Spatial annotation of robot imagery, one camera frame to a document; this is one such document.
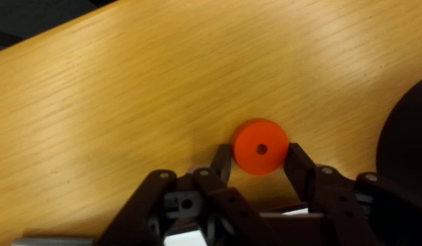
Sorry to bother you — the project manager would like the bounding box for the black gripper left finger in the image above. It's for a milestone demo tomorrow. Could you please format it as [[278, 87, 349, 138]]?
[[94, 143, 285, 246]]

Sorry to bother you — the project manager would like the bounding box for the orange disc block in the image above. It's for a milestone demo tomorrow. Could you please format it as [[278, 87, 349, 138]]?
[[230, 117, 290, 176]]

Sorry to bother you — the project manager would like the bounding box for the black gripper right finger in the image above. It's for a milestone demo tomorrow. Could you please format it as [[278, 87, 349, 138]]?
[[283, 142, 422, 246]]

